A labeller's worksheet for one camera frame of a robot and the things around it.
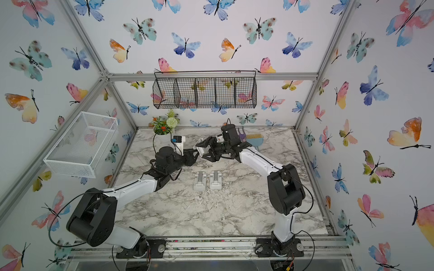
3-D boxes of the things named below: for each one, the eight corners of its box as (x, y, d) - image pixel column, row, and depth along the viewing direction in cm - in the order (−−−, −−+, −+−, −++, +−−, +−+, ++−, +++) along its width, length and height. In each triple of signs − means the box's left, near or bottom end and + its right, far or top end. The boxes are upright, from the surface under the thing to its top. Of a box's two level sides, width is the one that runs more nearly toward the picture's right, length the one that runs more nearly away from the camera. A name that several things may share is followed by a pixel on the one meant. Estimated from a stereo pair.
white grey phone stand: (209, 188, 94) (209, 186, 92) (210, 173, 100) (210, 171, 98) (221, 188, 93) (221, 186, 92) (221, 173, 100) (221, 171, 98)
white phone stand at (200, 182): (193, 191, 93) (193, 189, 91) (195, 173, 99) (195, 171, 98) (205, 191, 93) (205, 189, 91) (206, 173, 99) (206, 171, 98)
